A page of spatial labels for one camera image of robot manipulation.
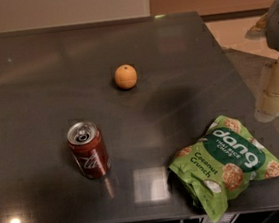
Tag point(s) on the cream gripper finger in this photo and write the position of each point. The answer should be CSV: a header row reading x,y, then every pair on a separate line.
x,y
267,101

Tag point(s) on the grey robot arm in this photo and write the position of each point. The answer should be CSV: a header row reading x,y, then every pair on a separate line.
x,y
272,26

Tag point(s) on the green rice chip bag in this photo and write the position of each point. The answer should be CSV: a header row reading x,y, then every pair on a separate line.
x,y
222,164

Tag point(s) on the red coke can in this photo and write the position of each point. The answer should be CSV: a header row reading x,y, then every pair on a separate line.
x,y
88,149

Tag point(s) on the orange fruit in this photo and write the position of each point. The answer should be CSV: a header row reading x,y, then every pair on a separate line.
x,y
125,77

